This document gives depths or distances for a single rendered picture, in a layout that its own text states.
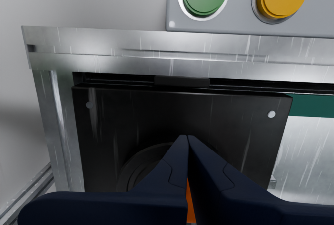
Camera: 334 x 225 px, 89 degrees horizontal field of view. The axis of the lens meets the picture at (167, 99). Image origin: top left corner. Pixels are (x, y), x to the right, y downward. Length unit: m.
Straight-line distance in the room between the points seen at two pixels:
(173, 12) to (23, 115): 0.34
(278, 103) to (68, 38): 0.23
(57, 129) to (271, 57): 0.26
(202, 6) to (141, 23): 0.13
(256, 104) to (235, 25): 0.09
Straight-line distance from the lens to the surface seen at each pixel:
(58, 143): 0.26
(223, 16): 0.19
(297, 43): 0.22
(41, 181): 0.33
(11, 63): 0.40
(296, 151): 0.34
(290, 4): 0.21
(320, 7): 0.24
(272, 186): 0.28
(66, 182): 0.30
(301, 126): 0.32
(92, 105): 0.20
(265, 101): 0.21
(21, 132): 0.44
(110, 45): 0.20
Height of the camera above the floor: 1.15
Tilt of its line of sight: 72 degrees down
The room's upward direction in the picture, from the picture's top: 175 degrees counter-clockwise
